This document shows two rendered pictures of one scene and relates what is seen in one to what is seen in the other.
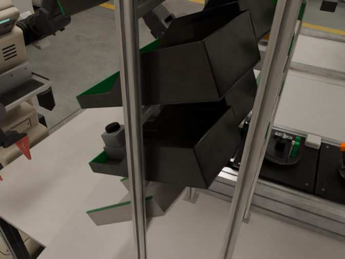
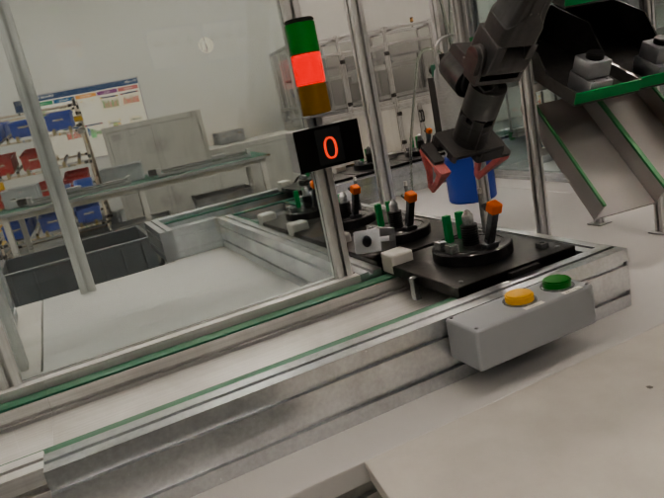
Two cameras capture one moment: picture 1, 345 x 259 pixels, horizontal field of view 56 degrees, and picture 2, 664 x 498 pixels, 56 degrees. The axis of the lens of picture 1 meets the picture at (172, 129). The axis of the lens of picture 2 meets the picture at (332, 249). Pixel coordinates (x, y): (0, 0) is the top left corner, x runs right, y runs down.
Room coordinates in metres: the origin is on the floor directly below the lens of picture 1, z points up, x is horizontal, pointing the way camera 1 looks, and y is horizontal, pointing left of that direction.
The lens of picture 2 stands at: (1.78, 0.47, 1.30)
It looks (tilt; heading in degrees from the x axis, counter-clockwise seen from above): 14 degrees down; 225
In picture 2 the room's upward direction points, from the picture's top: 12 degrees counter-clockwise
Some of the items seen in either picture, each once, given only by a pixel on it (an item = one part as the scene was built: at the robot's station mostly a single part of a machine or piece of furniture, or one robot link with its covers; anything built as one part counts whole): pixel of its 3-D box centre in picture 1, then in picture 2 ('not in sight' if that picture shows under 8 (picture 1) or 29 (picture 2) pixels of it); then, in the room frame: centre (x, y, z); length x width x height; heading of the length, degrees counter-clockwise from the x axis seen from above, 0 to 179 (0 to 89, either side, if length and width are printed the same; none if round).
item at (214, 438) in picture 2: not in sight; (387, 363); (1.18, -0.07, 0.91); 0.89 x 0.06 x 0.11; 158
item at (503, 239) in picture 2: not in sight; (471, 248); (0.87, -0.11, 0.98); 0.14 x 0.14 x 0.02
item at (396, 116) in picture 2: not in sight; (370, 92); (-6.62, -6.41, 1.13); 2.86 x 1.56 x 2.25; 150
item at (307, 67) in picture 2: not in sight; (308, 69); (1.00, -0.29, 1.33); 0.05 x 0.05 x 0.05
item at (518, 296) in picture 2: not in sight; (519, 299); (1.03, 0.06, 0.96); 0.04 x 0.04 x 0.02
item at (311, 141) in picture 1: (281, 143); (394, 216); (0.77, -0.34, 1.01); 0.24 x 0.24 x 0.13; 68
